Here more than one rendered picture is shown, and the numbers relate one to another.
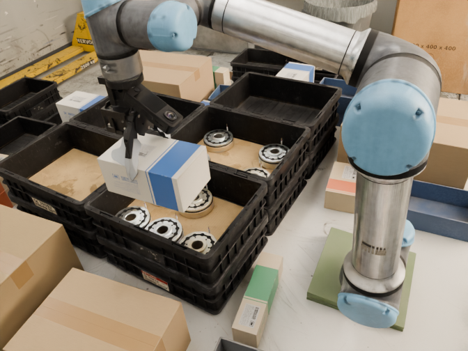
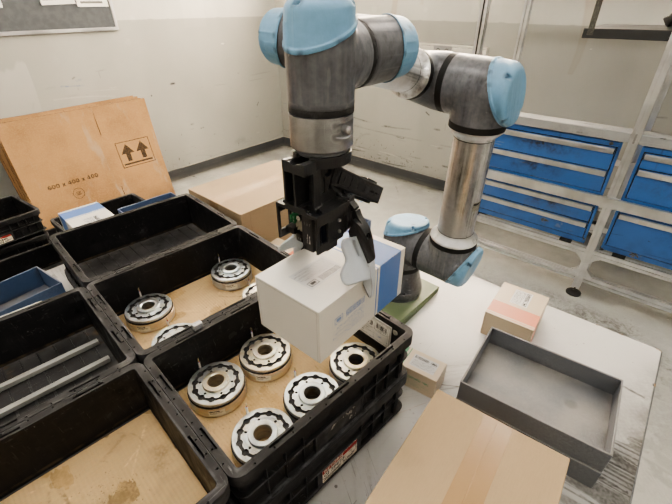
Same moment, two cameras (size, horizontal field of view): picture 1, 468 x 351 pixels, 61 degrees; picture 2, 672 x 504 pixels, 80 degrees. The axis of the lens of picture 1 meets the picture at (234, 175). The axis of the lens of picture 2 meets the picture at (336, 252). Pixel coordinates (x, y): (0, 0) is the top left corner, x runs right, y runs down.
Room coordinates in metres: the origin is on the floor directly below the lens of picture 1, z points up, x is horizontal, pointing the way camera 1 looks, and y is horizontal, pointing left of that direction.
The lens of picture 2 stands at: (0.61, 0.65, 1.46)
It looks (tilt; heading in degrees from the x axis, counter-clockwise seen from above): 32 degrees down; 282
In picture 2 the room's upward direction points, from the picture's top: straight up
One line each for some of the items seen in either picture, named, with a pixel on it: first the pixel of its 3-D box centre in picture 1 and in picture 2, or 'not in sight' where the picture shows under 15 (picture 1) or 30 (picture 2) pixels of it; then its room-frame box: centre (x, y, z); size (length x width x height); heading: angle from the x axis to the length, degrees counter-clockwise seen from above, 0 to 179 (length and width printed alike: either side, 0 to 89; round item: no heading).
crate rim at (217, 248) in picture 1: (176, 197); (284, 349); (0.81, 0.16, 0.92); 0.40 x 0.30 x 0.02; 56
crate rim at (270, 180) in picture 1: (234, 140); (202, 279); (1.05, -0.01, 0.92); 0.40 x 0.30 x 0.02; 56
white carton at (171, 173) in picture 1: (155, 168); (334, 285); (0.71, 0.17, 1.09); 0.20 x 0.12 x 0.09; 61
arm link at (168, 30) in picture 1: (164, 22); (363, 49); (0.69, 0.09, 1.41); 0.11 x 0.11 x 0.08; 61
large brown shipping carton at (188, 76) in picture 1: (161, 86); not in sight; (1.76, 0.30, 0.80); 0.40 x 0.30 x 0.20; 63
